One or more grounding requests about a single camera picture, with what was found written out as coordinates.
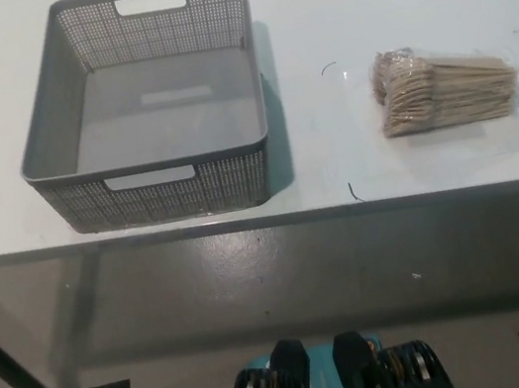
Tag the bag of wooden cutlery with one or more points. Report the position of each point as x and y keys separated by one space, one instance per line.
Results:
x=442 y=91

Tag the grey perforated plastic basket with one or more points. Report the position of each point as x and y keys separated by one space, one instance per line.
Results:
x=48 y=136

